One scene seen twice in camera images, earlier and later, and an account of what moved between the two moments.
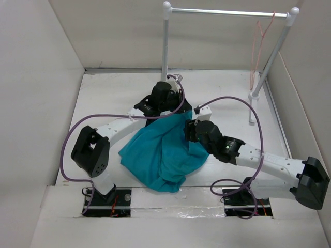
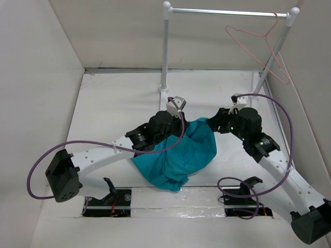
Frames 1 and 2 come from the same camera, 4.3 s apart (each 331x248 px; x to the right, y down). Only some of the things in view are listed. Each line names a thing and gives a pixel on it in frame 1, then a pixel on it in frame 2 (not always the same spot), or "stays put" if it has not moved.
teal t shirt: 160,154 stays put
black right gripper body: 191,129 to 229,122
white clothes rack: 291,16 stays put
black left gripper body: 173,101 to 175,128
